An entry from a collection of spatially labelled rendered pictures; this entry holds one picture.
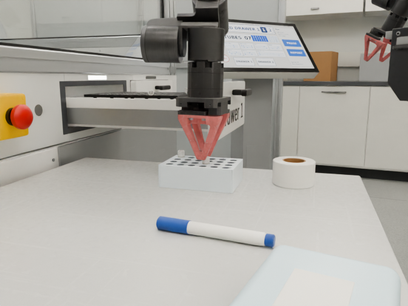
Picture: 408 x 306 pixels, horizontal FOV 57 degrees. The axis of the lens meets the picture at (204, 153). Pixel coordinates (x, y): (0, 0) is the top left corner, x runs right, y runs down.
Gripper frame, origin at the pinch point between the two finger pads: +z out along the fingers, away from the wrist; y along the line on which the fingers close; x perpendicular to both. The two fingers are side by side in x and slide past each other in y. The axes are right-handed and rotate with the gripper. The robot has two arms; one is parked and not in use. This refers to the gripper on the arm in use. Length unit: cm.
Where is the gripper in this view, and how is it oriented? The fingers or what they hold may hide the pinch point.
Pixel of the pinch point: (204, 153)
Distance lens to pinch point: 61.9
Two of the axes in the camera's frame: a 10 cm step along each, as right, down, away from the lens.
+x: 9.6, 0.7, -2.7
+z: -0.2, 9.8, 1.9
